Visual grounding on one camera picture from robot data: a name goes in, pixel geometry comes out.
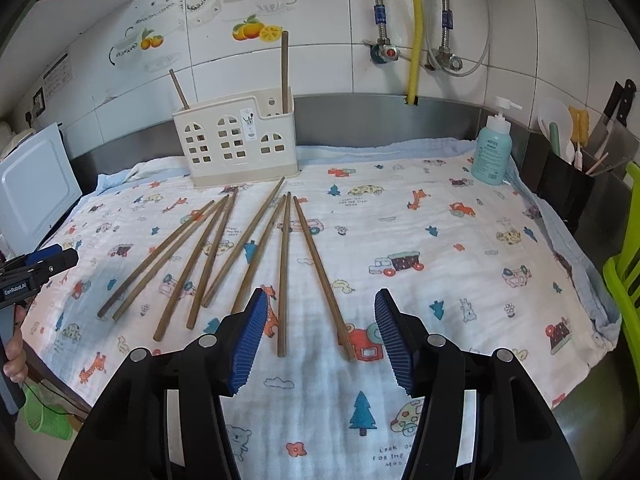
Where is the row of wooden chopsticks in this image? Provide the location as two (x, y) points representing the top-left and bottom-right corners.
(96, 176), (358, 363)

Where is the wall label sticker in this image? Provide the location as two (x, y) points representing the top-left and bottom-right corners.
(42, 52), (74, 92)

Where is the water valve red knob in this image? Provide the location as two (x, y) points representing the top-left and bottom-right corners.
(369, 40), (402, 65)

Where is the yellow sponge brush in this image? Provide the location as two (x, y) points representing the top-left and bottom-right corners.
(568, 105), (591, 147)

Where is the white appliance lid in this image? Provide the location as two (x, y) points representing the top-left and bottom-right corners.
(0, 122), (84, 257)

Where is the yellow gas hose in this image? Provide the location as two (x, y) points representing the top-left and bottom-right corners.
(409, 0), (425, 107)

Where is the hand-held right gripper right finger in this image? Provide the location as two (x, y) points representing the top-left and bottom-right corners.
(374, 288), (583, 480)

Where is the person's left hand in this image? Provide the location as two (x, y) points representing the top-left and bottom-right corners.
(0, 305), (29, 386)

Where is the metal water valve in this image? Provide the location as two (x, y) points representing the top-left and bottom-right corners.
(426, 47), (464, 75)

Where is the thin white hose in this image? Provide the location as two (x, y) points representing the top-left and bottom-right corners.
(425, 5), (497, 77)

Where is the wooden chopstick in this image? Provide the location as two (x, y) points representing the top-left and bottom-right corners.
(169, 68), (191, 111)
(280, 31), (291, 114)

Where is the teal soap pump bottle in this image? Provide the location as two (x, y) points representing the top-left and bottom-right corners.
(470, 96), (524, 186)

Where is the white rice paddle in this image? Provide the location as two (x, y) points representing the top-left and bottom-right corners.
(537, 98), (574, 153)

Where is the printed white cloth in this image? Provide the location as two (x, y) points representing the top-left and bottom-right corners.
(20, 152), (623, 480)

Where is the wall socket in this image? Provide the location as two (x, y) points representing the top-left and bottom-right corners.
(25, 87), (49, 127)

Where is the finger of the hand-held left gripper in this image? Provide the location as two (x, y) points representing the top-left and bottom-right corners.
(25, 245), (80, 281)

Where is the green plastic basket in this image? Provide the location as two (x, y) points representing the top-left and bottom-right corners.
(20, 384), (74, 442)

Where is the black utensil caddy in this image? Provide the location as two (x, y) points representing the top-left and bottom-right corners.
(535, 149), (597, 234)

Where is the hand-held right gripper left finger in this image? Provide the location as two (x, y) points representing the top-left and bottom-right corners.
(57, 287), (271, 480)

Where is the cleaver knife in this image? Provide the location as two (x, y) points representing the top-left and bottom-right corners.
(589, 79), (640, 168)

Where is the cream plastic chopstick holder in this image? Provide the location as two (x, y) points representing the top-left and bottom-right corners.
(172, 87), (301, 190)

